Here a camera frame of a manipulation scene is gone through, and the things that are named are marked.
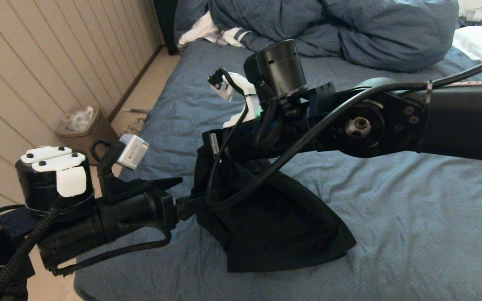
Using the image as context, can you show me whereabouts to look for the bronze trash bin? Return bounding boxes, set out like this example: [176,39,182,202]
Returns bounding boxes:
[55,107,118,154]

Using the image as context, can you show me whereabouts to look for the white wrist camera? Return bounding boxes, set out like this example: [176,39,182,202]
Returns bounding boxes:
[117,134,149,170]
[208,69,262,128]

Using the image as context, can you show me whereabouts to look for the green patterned slippers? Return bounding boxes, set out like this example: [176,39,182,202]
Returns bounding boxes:
[128,118,147,136]

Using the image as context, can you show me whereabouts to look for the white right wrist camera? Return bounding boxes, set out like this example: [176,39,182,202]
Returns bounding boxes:
[208,69,262,128]

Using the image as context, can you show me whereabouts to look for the white striped garment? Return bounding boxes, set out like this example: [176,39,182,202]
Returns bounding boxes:
[177,10,251,47]

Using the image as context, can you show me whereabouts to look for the crumpled blue duvet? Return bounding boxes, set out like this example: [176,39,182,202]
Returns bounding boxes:
[174,0,460,72]

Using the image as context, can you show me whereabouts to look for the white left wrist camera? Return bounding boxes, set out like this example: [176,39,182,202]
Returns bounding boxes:
[117,134,149,170]

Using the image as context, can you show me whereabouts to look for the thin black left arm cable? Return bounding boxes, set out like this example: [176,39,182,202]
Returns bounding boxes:
[0,204,172,276]

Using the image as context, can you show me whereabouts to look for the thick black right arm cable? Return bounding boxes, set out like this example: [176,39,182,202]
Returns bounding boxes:
[205,52,482,209]

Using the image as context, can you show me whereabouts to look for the black bedside furniture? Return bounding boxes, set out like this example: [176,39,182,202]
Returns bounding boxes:
[154,0,179,55]

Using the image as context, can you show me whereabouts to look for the black printed t-shirt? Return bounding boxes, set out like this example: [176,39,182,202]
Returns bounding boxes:
[191,144,356,273]

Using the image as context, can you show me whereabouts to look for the blue bed sheet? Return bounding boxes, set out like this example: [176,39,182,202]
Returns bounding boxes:
[74,38,482,301]

